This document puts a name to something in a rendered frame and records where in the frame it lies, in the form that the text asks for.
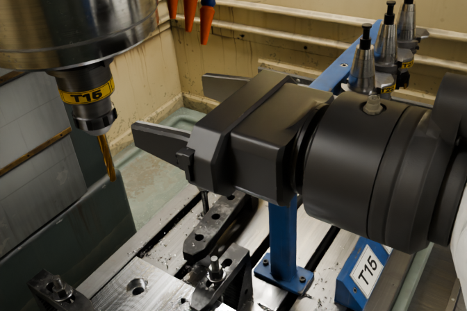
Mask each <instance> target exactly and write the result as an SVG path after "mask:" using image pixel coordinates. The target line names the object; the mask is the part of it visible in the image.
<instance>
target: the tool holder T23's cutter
mask: <svg viewBox="0 0 467 311"><path fill-rule="evenodd" d="M409 79H410V74H409V72H408V70H407V72H404V73H401V75H399V74H397V78H396V86H395V90H398V89H399V88H400V87H404V88H403V89H406V88H407V87H408V86H409Z"/></svg>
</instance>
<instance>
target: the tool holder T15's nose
mask: <svg viewBox="0 0 467 311"><path fill-rule="evenodd" d="M72 110H73V111H72V116H73V120H74V124H75V126H76V128H78V129H81V130H82V131H85V132H86V133H88V134H89V135H93V136H98V135H103V134H105V133H107V132H108V131H109V130H110V128H111V126H112V125H113V122H114V121H115V120H116V119H117V111H116V108H115V106H114V103H113V102H112V101H111V99H110V97H108V98H107V99H104V100H103V101H100V102H98V103H94V104H90V105H86V106H72Z"/></svg>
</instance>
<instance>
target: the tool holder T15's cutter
mask: <svg viewBox="0 0 467 311"><path fill-rule="evenodd" d="M97 140H98V143H99V147H100V150H101V152H102V154H103V159H104V163H105V165H106V171H107V174H108V176H109V178H110V182H114V181H115V180H116V179H117V178H116V174H115V169H114V166H113V161H112V158H111V156H110V153H109V148H108V144H107V141H106V136H105V134H103V135H98V136H97Z"/></svg>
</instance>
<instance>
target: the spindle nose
mask: <svg viewBox="0 0 467 311"><path fill-rule="evenodd" d="M157 6H158V0H0V69H5V70H9V71H14V72H47V71H55V70H61V69H69V68H73V67H80V66H84V65H89V64H92V63H95V62H99V61H102V60H105V59H108V58H112V57H114V56H117V55H119V54H121V53H124V52H125V51H128V50H130V49H132V48H134V47H136V46H137V45H139V44H140V43H142V42H143V41H145V40H146V39H147V38H148V37H149V36H150V35H151V34H152V33H153V32H154V30H155V29H156V27H157V26H158V23H159V15H158V7H157Z"/></svg>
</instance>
